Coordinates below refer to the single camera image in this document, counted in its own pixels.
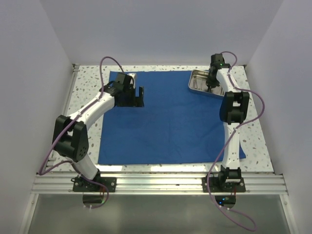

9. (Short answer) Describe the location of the aluminium front rail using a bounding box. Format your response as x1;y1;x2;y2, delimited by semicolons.
31;172;288;195

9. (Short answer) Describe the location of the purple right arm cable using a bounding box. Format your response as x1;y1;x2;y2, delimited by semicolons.
206;51;266;232

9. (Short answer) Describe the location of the stainless steel instrument tray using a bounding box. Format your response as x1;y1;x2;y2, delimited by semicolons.
188;69;224;99

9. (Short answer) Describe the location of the aluminium rail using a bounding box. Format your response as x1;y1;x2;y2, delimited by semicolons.
38;64;80;175
31;172;288;195

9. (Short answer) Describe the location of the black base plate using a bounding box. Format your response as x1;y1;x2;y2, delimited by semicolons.
71;176;117;193
201;174;246;193

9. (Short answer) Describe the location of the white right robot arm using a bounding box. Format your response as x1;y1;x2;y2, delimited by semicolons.
206;54;250;193

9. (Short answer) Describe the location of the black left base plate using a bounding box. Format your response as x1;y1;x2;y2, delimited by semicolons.
71;176;117;193

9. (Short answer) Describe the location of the aluminium left side rail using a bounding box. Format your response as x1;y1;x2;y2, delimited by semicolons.
38;64;80;175

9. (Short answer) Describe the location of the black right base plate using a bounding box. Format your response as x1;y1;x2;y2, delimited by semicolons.
201;174;246;193

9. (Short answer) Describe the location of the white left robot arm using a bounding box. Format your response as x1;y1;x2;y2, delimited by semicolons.
52;73;144;192

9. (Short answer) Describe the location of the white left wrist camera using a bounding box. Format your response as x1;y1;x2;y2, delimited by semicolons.
128;73;137;86

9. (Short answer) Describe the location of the blue surgical cloth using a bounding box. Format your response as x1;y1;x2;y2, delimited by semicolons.
97;70;246;166

